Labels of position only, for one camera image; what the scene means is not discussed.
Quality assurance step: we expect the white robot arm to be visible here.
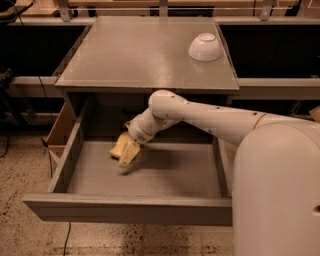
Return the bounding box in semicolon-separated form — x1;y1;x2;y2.
120;90;320;256

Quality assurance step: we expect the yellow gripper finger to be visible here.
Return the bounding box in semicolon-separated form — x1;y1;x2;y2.
118;157;132;168

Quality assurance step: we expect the grey open top drawer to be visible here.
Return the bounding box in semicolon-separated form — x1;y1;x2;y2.
23;97;232;226

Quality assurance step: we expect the black floor cable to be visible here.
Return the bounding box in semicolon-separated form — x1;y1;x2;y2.
62;221;73;256

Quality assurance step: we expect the grey cabinet with counter top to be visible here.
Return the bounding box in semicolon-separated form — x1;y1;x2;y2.
56;16;239;140

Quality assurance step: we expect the white upturned bowl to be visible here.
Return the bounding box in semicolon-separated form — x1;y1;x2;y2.
188;33;221;62

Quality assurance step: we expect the yellow sponge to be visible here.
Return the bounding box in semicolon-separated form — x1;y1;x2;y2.
109;132;131;159

